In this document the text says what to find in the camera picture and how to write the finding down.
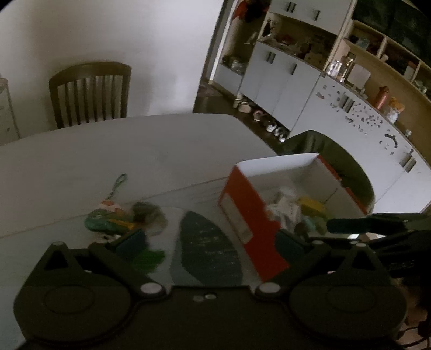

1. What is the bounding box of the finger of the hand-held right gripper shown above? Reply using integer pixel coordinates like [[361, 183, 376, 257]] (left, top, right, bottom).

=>
[[310, 235, 409, 252], [328, 213, 416, 236]]

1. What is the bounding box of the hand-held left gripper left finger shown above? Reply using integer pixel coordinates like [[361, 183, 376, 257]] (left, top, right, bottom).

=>
[[32, 229, 169, 299]]

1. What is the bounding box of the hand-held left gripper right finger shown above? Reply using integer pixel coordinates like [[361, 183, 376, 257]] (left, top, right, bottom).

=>
[[256, 232, 393, 300]]

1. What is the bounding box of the green plastic wrapper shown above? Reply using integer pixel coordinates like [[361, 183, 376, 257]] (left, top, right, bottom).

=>
[[133, 249, 166, 274]]

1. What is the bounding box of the yellow box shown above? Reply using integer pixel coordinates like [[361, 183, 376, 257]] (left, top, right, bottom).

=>
[[298, 197, 327, 216]]

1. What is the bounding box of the red cardboard box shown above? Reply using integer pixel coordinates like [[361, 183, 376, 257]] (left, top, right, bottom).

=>
[[218, 153, 368, 282]]

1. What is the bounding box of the dark furry item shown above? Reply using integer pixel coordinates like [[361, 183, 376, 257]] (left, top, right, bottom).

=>
[[131, 202, 168, 235]]

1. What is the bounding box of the white speckled cabinet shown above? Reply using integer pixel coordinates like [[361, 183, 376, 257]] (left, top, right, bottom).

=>
[[290, 74, 431, 214]]

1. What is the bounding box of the dark green chair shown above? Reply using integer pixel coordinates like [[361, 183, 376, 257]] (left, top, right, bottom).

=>
[[281, 131, 376, 214]]

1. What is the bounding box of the dark green oval mat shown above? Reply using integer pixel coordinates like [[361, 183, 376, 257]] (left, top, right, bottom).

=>
[[180, 210, 244, 286]]

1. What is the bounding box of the orange lid jar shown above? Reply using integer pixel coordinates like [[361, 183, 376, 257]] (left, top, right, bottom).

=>
[[385, 97, 405, 124]]

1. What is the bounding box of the row of shoes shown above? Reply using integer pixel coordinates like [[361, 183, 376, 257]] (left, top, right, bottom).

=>
[[233, 99, 289, 142]]

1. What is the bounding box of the copper bottle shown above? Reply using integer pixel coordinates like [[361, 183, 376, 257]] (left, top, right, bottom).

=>
[[374, 86, 389, 109]]

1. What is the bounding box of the white square board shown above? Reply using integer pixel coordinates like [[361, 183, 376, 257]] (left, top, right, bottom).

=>
[[347, 64, 371, 89]]

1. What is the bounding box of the tall glass jar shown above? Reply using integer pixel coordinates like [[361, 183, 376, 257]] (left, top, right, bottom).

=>
[[340, 52, 356, 83]]

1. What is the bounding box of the white door cabinet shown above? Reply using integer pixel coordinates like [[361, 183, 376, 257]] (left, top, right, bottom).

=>
[[239, 42, 322, 133]]

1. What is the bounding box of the brown wooden chair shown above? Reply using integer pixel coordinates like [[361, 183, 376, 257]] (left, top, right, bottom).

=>
[[49, 61, 132, 130]]

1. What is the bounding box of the wooden shelf unit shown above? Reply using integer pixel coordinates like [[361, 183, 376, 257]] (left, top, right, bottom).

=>
[[215, 0, 431, 135]]

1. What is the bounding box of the red cloth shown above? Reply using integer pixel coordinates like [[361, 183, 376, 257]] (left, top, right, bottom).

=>
[[233, 0, 270, 23]]

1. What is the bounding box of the green keychain pouch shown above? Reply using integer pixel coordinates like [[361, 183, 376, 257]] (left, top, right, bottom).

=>
[[84, 173, 136, 237]]

